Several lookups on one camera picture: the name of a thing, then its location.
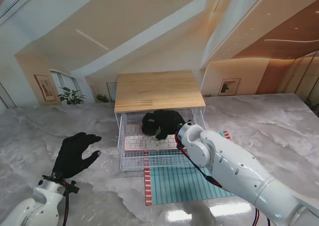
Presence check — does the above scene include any red black wrist cable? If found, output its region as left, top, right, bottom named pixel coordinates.
left=61, top=180, right=80, bottom=226
left=174, top=131, right=272, bottom=226

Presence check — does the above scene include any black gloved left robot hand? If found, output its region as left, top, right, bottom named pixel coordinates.
left=53, top=132, right=102, bottom=179

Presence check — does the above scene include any red black right wrist cable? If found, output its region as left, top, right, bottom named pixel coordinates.
left=174, top=131, right=272, bottom=226

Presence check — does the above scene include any red black left wrist cable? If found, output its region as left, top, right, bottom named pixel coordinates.
left=61, top=180, right=80, bottom=226

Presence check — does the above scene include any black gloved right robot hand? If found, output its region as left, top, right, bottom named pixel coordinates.
left=149, top=109, right=186, bottom=140

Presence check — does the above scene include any white wire drawer basket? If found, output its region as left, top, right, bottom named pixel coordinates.
left=117, top=108, right=207, bottom=172

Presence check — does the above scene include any pink white keyboard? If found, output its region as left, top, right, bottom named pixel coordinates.
left=124, top=124, right=180, bottom=152

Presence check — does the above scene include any teal striped mouse pad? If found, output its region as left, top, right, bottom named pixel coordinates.
left=144, top=130, right=236, bottom=206

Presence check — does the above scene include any wooden top wire organizer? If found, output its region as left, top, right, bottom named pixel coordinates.
left=114, top=70, right=207, bottom=147

